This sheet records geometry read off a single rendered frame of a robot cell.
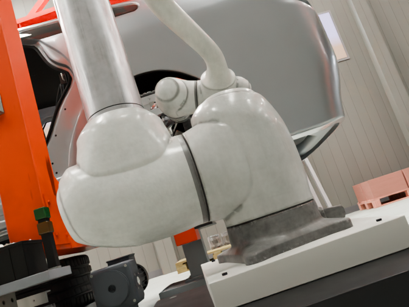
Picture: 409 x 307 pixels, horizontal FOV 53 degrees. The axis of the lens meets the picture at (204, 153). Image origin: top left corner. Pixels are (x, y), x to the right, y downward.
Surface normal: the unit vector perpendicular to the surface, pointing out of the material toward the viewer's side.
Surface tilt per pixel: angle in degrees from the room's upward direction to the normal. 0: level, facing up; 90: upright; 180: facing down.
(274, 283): 90
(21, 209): 90
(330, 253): 90
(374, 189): 90
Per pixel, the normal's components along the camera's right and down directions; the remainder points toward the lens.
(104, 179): -0.06, -0.44
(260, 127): 0.25, -0.32
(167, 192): 0.20, 0.00
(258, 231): -0.41, -0.11
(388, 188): -0.07, -0.18
